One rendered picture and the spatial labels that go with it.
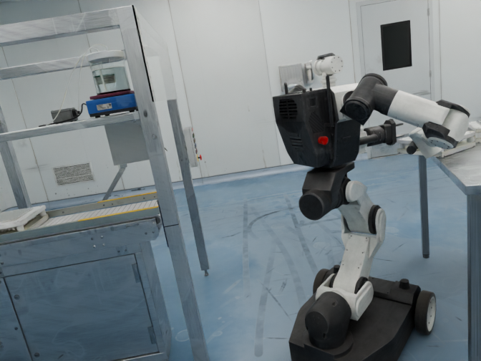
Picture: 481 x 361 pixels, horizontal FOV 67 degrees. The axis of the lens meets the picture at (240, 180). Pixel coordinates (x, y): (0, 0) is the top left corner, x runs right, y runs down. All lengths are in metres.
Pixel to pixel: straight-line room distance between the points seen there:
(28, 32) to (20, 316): 1.23
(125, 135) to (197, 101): 3.56
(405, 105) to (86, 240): 1.34
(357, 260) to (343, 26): 4.10
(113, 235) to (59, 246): 0.23
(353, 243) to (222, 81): 3.79
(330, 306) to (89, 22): 1.42
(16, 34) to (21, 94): 4.49
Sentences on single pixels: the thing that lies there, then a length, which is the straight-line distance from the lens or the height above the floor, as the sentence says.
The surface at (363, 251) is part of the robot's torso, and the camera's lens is 1.82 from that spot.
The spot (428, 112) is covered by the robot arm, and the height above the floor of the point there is 1.10.
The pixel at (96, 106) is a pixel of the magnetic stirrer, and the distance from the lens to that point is 1.63.
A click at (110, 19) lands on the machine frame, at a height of 1.57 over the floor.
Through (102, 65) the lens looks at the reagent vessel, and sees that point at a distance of 1.66.
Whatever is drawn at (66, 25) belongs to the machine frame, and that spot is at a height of 1.57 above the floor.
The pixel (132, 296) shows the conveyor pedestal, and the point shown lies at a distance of 1.83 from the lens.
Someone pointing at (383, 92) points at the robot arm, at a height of 1.17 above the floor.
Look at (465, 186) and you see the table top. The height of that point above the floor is 0.82.
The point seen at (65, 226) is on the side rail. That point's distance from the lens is 1.70.
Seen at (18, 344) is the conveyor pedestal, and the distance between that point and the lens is 2.12.
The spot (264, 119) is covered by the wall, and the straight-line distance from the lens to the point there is 5.25.
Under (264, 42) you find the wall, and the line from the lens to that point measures 5.28.
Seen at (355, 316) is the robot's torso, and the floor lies 0.26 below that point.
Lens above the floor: 1.25
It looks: 14 degrees down
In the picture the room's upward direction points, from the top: 9 degrees counter-clockwise
